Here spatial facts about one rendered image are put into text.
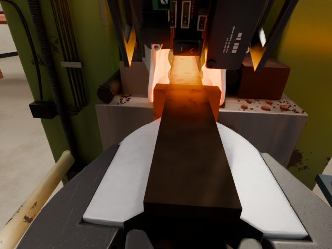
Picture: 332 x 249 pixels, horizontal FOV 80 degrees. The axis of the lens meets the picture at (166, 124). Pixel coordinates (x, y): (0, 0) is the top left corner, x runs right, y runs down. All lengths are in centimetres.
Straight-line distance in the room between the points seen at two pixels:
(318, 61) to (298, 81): 6
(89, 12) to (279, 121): 47
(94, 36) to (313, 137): 68
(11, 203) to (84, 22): 131
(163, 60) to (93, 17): 39
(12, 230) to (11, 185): 118
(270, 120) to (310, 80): 26
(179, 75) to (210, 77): 3
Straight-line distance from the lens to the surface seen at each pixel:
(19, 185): 175
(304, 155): 77
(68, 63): 60
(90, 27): 57
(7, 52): 604
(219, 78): 16
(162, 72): 20
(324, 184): 61
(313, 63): 63
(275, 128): 41
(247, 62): 44
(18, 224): 61
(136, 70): 41
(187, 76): 19
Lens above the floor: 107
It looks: 31 degrees down
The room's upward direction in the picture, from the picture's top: 1 degrees clockwise
